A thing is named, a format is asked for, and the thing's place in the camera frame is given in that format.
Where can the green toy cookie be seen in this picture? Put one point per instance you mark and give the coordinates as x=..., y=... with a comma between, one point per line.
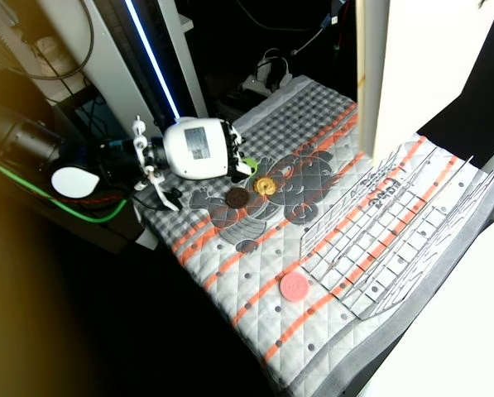
x=252, y=165

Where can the beige paperback book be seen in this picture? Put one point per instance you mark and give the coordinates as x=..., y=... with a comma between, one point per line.
x=416, y=62

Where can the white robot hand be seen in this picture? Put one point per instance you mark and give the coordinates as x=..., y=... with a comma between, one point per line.
x=197, y=149

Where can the white power strip with plugs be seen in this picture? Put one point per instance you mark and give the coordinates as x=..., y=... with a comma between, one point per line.
x=267, y=78

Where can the yellow toy cookie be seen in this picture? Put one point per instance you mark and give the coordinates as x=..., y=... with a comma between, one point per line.
x=265, y=186

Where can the white column with blue light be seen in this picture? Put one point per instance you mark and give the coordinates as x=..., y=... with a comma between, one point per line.
x=118, y=74

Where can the grey quilt with bear print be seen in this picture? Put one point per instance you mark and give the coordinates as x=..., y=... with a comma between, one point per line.
x=271, y=331

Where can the brown toy cookie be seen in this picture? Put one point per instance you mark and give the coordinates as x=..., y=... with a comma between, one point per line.
x=237, y=197

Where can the pink toy cookie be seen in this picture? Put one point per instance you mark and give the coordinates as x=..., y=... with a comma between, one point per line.
x=294, y=286

